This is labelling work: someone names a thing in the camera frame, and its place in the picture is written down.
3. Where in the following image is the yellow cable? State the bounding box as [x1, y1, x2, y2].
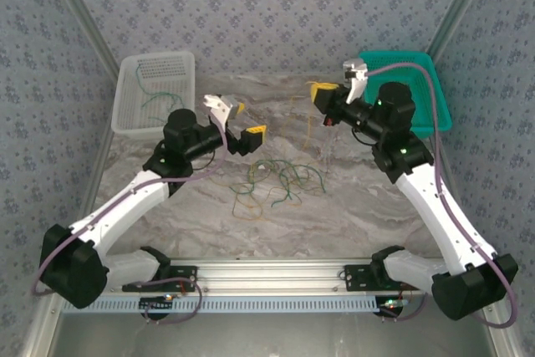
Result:
[247, 160, 273, 191]
[290, 79, 335, 153]
[232, 189, 268, 223]

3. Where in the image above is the teal plastic basket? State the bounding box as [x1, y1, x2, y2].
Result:
[358, 50, 453, 140]

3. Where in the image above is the white plastic basket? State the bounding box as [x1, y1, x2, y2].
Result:
[110, 50, 196, 140]

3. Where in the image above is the small black circuit board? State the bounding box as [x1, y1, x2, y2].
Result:
[139, 294, 176, 319]
[377, 296, 409, 319]

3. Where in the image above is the grey metal panel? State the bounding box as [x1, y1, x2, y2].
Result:
[45, 313, 502, 357]

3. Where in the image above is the thin black cable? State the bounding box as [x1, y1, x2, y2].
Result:
[191, 150, 217, 171]
[350, 126, 377, 148]

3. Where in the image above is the aluminium frame post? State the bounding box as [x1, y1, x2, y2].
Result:
[41, 0, 123, 80]
[425, 0, 498, 64]

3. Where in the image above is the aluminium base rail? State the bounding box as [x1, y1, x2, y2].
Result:
[104, 257, 440, 293]

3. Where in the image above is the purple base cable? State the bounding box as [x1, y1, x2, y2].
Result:
[380, 289, 430, 323]
[140, 276, 205, 327]

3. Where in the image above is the slotted cable duct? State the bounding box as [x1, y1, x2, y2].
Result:
[62, 294, 405, 315]

